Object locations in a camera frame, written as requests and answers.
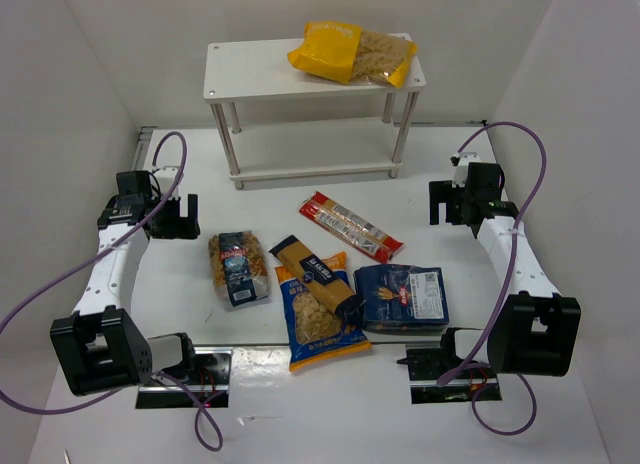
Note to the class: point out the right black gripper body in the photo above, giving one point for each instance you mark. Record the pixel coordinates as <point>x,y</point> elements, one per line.
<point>454,205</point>

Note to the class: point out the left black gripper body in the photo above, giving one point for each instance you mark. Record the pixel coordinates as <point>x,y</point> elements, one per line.
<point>170,222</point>

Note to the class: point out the blue tricolour fusilli bag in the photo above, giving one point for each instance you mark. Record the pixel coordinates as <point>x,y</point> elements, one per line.
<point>238,268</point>

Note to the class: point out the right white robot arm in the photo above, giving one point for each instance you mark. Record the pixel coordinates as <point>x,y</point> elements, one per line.
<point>534,329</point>

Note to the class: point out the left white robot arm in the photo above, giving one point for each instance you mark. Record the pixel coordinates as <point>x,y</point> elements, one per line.
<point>99,347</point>

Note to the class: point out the dark blue pasta box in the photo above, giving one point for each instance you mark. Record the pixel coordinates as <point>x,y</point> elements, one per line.
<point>402,299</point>

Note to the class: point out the white two-tier shelf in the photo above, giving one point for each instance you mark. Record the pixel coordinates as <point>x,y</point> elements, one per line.
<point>258,71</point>

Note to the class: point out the orange shell pasta bag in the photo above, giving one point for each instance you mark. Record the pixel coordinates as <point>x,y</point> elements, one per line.
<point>314,332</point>

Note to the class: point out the yellow fusilli pasta bag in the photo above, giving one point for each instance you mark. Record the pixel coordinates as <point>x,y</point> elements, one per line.
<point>347,53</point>

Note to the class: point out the red spaghetti packet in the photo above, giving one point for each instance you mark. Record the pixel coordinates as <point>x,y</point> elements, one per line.
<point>351,228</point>

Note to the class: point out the brown spaghetti packet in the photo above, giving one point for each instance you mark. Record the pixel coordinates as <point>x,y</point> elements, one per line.
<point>323,283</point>

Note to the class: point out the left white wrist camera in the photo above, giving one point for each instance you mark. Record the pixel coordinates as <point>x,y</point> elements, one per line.
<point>164,177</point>

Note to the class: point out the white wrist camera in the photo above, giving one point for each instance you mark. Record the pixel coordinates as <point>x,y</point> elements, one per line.
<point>461,162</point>
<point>164,177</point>

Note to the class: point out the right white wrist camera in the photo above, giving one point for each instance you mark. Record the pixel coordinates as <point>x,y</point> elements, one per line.
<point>461,162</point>

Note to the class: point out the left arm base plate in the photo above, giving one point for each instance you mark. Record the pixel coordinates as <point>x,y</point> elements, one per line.
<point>208,381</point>

